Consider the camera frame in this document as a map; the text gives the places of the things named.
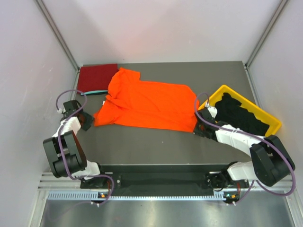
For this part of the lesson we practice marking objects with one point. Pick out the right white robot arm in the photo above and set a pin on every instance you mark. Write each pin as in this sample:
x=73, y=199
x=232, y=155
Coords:
x=270, y=162

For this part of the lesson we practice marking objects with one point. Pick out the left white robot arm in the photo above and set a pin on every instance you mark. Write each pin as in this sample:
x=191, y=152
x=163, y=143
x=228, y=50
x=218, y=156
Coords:
x=63, y=150

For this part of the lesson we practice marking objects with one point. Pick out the folded red t shirt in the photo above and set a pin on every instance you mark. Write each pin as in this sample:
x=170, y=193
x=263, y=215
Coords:
x=95, y=78

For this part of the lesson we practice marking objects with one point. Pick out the folded teal t shirt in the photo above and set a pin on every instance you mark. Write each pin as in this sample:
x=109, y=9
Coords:
x=94, y=92

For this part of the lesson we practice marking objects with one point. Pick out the orange t shirt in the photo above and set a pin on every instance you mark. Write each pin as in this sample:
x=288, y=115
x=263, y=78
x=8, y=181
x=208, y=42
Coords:
x=133, y=102

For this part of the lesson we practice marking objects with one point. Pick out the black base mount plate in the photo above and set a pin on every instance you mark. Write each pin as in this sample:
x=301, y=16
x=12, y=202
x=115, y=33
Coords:
x=162, y=180

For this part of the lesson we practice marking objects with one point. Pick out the right aluminium frame post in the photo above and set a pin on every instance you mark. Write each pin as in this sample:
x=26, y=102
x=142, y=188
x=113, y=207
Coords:
x=265, y=34

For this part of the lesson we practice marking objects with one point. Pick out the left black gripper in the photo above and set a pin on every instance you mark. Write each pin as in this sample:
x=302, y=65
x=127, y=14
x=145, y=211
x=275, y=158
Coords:
x=89, y=120

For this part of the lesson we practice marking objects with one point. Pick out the left aluminium frame post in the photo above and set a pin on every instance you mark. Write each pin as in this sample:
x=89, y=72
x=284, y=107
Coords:
x=55, y=30

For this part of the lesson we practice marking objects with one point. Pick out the black t shirt in bin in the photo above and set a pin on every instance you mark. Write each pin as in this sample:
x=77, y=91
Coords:
x=229, y=110

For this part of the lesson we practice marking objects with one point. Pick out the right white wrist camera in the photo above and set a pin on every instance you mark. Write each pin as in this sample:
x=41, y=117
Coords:
x=211, y=109

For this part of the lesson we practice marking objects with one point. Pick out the aluminium frame post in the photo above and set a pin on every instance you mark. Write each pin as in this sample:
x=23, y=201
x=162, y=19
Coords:
x=265, y=34
x=55, y=30

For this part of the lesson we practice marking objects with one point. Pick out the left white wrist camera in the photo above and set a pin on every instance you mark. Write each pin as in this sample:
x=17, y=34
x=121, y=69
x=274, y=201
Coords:
x=62, y=110

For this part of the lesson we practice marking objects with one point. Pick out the yellow plastic bin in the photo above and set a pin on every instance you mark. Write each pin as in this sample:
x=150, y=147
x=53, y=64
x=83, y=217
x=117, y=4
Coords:
x=260, y=114

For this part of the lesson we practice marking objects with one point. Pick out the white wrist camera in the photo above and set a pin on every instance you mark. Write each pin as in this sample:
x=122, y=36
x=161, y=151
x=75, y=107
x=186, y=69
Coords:
x=211, y=109
x=62, y=110

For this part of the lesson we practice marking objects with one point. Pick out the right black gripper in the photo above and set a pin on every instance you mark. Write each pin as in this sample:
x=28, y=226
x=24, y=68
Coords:
x=196, y=130

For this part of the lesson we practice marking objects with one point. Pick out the grey slotted cable duct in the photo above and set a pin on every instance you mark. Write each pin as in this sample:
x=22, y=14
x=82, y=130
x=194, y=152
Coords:
x=101, y=196

